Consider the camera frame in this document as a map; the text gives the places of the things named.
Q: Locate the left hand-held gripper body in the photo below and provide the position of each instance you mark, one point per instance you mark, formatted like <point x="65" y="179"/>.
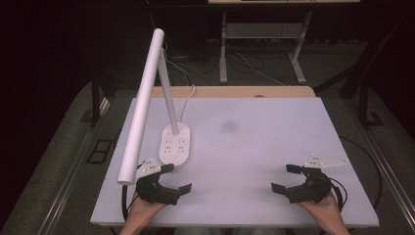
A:
<point x="153" y="191"/>

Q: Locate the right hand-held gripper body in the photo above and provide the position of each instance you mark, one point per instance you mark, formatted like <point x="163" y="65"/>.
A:
<point x="313" y="191"/>

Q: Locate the person's left hand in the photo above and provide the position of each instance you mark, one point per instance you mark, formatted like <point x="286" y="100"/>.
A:
<point x="142" y="210"/>

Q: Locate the person's right hand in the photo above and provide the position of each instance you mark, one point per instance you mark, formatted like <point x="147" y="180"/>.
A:
<point x="324" y="210"/>

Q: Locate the white table mat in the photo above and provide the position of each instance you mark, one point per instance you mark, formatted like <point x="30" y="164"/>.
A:
<point x="248" y="156"/>

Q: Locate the white desk lamp socket base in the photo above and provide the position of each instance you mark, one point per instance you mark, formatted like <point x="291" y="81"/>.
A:
<point x="140" y="114"/>

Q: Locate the black metal stand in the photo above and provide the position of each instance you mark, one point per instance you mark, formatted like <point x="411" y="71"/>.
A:
<point x="95" y="104"/>
<point x="363" y="104"/>

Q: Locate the black floor frame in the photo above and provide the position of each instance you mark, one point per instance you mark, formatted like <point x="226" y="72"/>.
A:
<point x="99" y="151"/>

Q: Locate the white metal desk frame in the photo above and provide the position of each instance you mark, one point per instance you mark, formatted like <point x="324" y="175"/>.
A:
<point x="223" y="58"/>

